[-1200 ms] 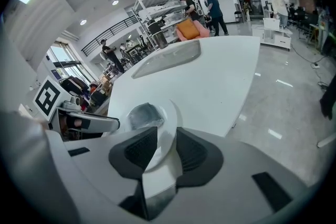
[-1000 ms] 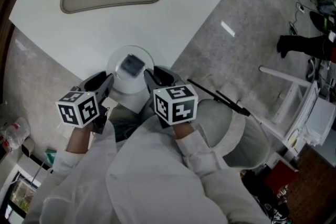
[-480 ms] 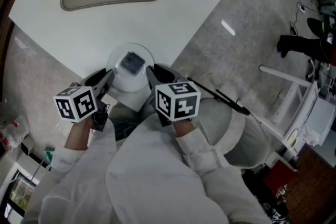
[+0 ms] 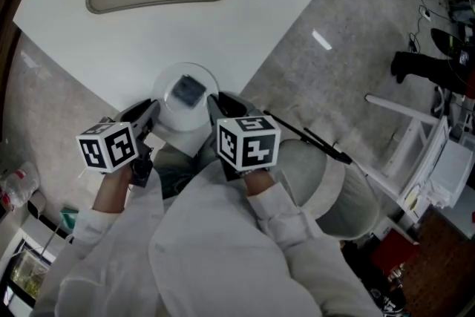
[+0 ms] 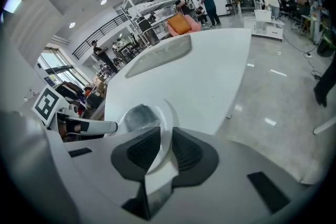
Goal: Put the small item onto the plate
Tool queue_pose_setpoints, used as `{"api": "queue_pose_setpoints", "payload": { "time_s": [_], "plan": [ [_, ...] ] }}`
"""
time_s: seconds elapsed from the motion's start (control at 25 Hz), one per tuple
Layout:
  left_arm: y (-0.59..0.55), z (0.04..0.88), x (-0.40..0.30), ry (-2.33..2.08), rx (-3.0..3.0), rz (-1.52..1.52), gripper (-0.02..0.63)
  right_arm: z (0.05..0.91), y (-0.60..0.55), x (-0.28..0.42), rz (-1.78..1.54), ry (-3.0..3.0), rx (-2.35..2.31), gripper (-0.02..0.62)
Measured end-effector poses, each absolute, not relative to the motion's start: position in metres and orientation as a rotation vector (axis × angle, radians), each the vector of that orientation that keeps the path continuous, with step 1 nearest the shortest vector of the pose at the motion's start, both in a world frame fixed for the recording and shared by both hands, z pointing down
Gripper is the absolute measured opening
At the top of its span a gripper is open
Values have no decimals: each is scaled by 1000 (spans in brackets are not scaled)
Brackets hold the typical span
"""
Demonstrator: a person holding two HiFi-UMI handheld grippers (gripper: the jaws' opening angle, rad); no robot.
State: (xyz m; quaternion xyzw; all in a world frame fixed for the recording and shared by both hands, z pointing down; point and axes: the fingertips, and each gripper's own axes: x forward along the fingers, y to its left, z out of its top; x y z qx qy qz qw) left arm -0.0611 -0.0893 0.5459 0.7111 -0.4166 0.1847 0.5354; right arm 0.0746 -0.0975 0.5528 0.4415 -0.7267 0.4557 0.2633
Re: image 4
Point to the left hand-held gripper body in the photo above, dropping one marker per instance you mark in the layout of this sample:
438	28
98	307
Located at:
107	148

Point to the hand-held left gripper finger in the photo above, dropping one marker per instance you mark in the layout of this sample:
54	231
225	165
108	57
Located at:
144	115

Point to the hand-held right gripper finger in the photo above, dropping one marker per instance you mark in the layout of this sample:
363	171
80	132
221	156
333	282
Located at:
230	107

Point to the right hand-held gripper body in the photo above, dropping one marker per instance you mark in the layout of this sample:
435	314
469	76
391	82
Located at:
252	144

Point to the white round plate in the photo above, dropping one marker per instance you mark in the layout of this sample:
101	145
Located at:
185	117

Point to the small dark object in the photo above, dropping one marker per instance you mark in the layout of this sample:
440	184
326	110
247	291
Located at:
188	91

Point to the person's left forearm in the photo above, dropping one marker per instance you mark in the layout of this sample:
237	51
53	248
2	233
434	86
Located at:
111	193

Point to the person's right forearm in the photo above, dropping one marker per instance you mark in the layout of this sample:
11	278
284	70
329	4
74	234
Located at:
259	183

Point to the pale yellow round object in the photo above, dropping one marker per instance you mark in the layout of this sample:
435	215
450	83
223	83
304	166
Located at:
411	201

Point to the person's grey trousers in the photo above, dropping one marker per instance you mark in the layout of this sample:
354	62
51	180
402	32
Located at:
178	170

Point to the green notebook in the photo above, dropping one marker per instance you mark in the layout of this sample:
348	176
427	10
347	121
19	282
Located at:
68	222

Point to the clear plastic bag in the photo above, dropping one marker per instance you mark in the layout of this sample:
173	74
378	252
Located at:
18	185

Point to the grey office chair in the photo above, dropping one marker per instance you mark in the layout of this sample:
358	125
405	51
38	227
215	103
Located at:
349	196

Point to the person's white coat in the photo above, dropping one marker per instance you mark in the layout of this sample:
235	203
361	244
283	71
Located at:
208	252

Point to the white side table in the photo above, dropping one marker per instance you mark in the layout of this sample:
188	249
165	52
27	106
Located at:
412	159

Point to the clear plastic box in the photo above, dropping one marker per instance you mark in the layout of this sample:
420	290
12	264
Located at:
451	174

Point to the white wall socket adapter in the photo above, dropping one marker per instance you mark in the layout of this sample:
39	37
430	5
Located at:
426	14

